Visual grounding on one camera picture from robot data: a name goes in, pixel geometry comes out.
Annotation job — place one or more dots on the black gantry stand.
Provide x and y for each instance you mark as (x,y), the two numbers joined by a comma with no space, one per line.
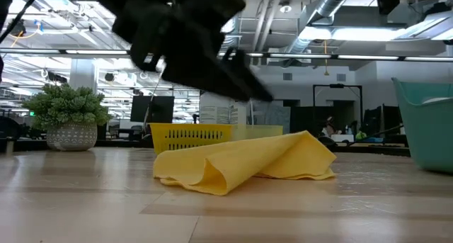
(337,85)

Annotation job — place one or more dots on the yellow slotted basket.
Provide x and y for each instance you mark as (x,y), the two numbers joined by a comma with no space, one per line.
(191,129)

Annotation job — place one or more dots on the yellow cloth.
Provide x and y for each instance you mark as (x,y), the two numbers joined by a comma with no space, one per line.
(247,158)

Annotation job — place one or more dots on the teal plastic tub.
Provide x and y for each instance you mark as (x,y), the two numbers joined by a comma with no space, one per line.
(431,136)

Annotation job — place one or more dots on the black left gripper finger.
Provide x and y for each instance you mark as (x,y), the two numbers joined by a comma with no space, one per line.
(247,76)
(205,80)

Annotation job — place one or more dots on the person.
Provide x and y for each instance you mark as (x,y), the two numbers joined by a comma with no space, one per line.
(331,128)

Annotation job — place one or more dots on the yellow translucent tray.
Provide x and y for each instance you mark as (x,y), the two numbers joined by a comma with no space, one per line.
(262,131)

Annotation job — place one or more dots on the black monitor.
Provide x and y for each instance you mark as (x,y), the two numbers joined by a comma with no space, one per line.
(141,110)
(382,119)

